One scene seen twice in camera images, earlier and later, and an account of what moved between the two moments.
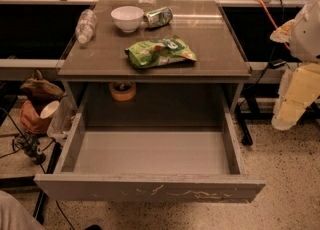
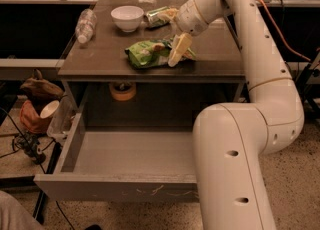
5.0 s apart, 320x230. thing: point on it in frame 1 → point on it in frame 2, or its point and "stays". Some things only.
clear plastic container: (63, 117) stays
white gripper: (307, 33) → (188, 18)
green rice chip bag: (160, 51) stays
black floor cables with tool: (26, 143) stays
